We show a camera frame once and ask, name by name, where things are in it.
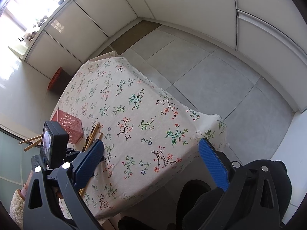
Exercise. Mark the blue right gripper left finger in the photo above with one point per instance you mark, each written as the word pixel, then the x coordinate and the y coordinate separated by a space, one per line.
pixel 76 164

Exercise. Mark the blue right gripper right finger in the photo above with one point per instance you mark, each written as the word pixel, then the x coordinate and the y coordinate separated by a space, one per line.
pixel 216 168

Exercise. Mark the wooden chopstick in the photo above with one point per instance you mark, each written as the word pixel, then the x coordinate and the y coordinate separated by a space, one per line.
pixel 93 135
pixel 90 160
pixel 31 139
pixel 33 145

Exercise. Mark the black chopstick gold band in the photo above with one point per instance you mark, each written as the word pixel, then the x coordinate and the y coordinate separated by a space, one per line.
pixel 87 139

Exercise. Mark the white kitchen cabinets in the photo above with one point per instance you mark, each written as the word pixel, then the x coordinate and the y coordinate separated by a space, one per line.
pixel 269 35

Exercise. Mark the left hand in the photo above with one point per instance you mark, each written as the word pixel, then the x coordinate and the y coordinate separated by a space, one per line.
pixel 24 190

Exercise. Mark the black trousers leg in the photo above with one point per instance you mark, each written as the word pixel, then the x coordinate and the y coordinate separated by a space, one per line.
pixel 257 198

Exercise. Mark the white fleece sleeve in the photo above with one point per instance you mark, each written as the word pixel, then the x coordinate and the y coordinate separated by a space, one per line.
pixel 17 208

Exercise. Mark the pink perforated utensil holder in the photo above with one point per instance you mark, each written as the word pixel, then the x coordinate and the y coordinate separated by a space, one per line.
pixel 72 125

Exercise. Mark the wooden chopstick in holder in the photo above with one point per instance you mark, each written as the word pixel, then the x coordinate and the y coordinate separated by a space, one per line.
pixel 33 145
pixel 31 139

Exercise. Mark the floral tablecloth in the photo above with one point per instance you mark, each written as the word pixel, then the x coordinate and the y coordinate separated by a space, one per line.
pixel 149 137

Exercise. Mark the red rimmed trash bin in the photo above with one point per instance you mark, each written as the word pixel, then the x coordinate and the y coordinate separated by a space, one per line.
pixel 59 81

